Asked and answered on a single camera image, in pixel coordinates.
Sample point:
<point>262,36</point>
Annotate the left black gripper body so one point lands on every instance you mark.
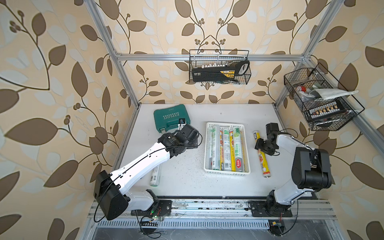
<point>188,132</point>

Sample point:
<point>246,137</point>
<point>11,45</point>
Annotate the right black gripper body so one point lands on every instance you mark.
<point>265,147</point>

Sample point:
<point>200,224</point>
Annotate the clear wrap roll thin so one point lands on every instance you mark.
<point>216,148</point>

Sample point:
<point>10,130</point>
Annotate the white plastic basket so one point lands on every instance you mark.
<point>227,126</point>

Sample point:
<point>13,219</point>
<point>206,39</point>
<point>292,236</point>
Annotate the yellow plastic wrap roll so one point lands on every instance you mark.
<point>221,150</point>

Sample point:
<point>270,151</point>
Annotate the green white wrap roll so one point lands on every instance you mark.
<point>227,150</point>

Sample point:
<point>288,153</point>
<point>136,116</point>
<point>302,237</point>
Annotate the clear plastic wrap roll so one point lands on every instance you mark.
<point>155,176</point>

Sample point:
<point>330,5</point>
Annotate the green label wrap roll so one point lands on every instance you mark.
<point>210,147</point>

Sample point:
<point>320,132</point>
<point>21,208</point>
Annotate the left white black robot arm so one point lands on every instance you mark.
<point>112,190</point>

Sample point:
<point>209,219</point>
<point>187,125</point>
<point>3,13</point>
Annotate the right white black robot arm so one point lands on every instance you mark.
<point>311,169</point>

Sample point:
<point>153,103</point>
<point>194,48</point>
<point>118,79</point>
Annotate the green plastic tool case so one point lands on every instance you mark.
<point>168,119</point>

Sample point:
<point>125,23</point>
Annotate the black bit set holder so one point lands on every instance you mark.
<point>325,111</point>

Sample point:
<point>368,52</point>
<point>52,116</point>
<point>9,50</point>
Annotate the white paper sheet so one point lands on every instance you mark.
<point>328,94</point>

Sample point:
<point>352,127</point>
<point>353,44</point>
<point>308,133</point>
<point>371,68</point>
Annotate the black yellow hand saw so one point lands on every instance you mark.
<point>228,73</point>

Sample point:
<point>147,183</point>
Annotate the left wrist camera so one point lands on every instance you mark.
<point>182,123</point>

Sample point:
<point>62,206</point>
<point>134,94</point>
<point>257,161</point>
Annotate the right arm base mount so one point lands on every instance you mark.
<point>265,209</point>

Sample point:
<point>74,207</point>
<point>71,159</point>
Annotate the right black wire basket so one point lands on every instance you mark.
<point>325,103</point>

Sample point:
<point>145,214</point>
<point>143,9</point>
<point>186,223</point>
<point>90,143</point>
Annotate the black wire basket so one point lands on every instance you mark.
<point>325,103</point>
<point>216,56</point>

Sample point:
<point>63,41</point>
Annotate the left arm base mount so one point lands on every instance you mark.
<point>160,208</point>

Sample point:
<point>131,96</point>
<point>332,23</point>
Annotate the back black wire basket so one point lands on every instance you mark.
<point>216,56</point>

